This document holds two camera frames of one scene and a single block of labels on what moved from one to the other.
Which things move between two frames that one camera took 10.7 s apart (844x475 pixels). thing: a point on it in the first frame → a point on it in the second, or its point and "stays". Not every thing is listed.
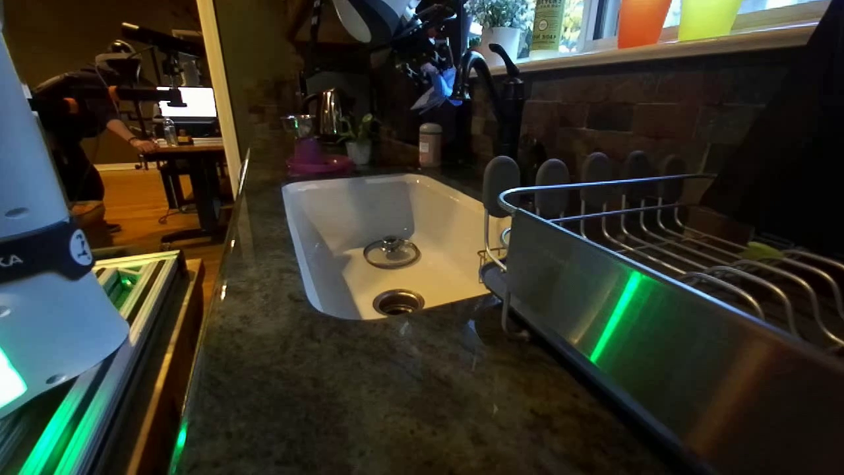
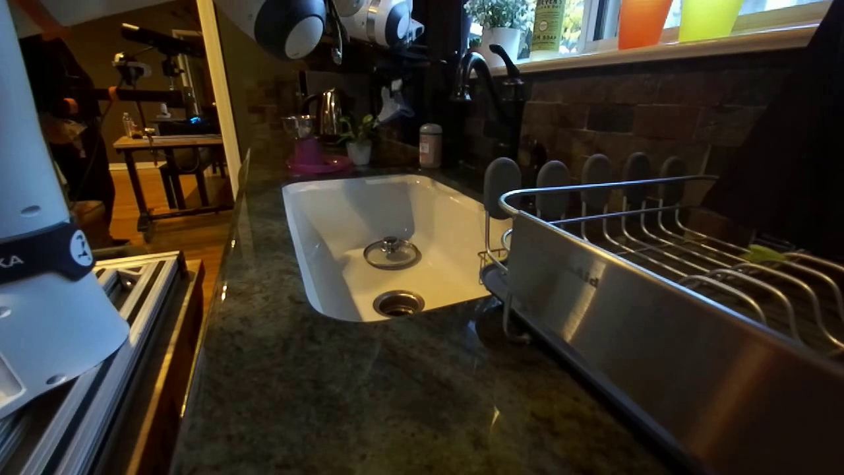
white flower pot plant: (503, 23) stays
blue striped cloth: (447, 84) → (394, 108)
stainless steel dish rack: (729, 344) stays
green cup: (704, 20) stays
